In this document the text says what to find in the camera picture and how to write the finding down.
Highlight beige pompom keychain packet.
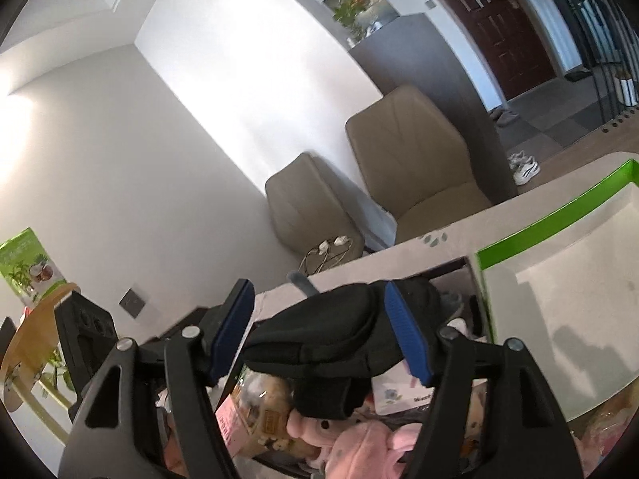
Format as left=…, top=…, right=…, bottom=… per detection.
left=240, top=376, right=295, bottom=460

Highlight dark wall socket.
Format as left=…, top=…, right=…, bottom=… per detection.
left=119, top=285, right=149, bottom=319

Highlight black cat sticker card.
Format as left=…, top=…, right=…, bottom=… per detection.
left=372, top=374, right=435, bottom=415

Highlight black slat divider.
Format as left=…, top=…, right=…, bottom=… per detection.
left=534, top=0, right=639, bottom=133

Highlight black storage box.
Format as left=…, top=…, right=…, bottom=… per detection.
left=214, top=257, right=497, bottom=479

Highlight wooden stand yellow legs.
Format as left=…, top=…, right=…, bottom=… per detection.
left=0, top=282, right=83, bottom=445

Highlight pink rabbit blue plush toy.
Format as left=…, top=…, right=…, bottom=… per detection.
left=288, top=409, right=343, bottom=447

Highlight white charger cable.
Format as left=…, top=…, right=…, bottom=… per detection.
left=300, top=247, right=350, bottom=273

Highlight framed plant picture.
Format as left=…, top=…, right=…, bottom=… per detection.
left=322, top=0, right=400, bottom=46

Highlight grey slipper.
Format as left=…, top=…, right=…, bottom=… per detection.
left=486, top=107, right=520, bottom=128

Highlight beige upholstered chair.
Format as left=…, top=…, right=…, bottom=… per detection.
left=345, top=85, right=495, bottom=245
left=264, top=152, right=367, bottom=270

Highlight pink plush toy green frill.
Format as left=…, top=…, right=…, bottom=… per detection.
left=324, top=419, right=425, bottom=479

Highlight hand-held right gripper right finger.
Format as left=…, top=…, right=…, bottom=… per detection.
left=384, top=281, right=585, bottom=479

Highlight variegated leafy plant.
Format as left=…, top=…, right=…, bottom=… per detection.
left=47, top=349, right=75, bottom=395

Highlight grey cloth-covered desktop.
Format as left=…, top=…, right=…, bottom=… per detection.
left=140, top=152, right=639, bottom=479

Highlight brown door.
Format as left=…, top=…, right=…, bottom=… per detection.
left=404, top=0, right=557, bottom=101

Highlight green printed carton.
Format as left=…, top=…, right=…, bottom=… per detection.
left=0, top=227, right=68, bottom=307

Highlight black glove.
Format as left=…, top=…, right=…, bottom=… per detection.
left=242, top=279, right=443, bottom=420

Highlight pink paper card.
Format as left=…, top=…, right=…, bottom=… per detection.
left=214, top=394, right=250, bottom=457

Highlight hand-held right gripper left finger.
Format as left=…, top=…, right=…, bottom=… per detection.
left=57, top=279, right=255, bottom=479

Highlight green-edged white box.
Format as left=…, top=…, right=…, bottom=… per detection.
left=474, top=158, right=639, bottom=420

